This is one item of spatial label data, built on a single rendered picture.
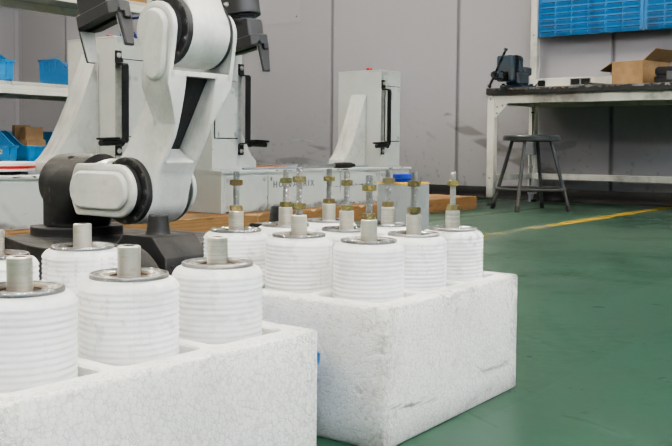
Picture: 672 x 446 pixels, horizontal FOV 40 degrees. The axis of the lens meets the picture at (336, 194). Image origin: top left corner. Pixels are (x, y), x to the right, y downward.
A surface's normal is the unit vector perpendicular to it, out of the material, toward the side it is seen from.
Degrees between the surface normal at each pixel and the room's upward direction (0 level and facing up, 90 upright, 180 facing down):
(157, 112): 115
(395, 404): 90
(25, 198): 90
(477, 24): 90
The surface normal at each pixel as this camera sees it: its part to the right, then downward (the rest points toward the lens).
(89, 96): 0.80, 0.04
